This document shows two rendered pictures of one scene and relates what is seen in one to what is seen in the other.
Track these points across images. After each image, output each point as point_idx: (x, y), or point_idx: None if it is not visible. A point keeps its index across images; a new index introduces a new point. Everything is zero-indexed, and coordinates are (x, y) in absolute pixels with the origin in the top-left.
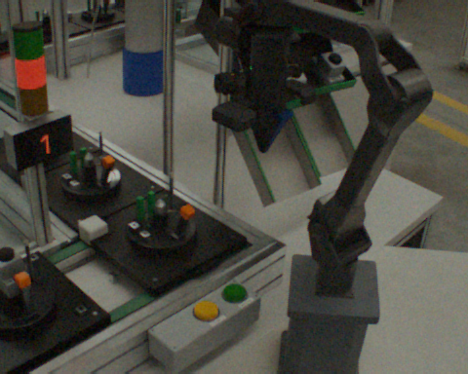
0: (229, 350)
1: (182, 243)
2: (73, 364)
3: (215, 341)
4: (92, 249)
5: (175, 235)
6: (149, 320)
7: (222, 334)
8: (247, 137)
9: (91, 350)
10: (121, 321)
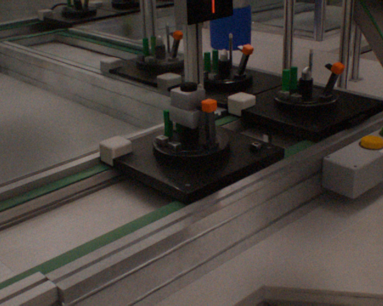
0: None
1: (331, 102)
2: (262, 181)
3: None
4: (240, 122)
5: (324, 95)
6: (321, 152)
7: None
8: (372, 20)
9: (274, 173)
10: (295, 154)
